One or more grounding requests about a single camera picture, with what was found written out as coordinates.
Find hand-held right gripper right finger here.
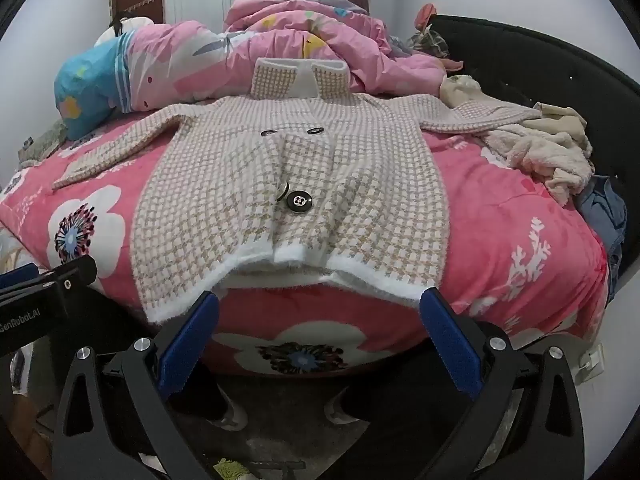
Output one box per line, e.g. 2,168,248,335
420,287,593,480

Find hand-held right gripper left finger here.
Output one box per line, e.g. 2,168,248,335
52,290,221,480

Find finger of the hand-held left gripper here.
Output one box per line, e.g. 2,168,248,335
0,255,98,303

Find beige houndstooth knit cardigan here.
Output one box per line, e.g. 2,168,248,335
52,57,543,323

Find person's left leg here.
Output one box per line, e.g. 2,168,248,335
172,357,226,416

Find patterned mattress sheet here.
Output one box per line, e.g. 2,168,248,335
0,225,31,276

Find white slipper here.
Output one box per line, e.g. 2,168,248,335
324,392,363,426

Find grey patterned cloth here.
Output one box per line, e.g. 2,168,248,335
17,125,66,163

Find green floor mat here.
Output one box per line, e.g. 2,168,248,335
212,457,253,480

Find pink floral bed blanket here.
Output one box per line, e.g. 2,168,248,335
0,92,611,376

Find beige fluffy cloth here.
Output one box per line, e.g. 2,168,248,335
482,120,593,206

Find blue denim garment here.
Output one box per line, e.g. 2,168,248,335
572,175,628,306

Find beige garment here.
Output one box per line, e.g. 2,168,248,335
532,102,588,151

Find cream cloth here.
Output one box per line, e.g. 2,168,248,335
439,74,483,108

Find pink and blue cartoon duvet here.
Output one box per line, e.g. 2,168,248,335
54,0,448,141

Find white bag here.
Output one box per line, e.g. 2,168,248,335
95,15,156,46

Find dark floral scarf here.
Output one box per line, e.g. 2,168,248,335
407,25,451,58

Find salmon pink cloth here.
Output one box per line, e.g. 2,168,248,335
414,3,441,31

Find white wall socket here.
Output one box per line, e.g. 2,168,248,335
577,342,606,376

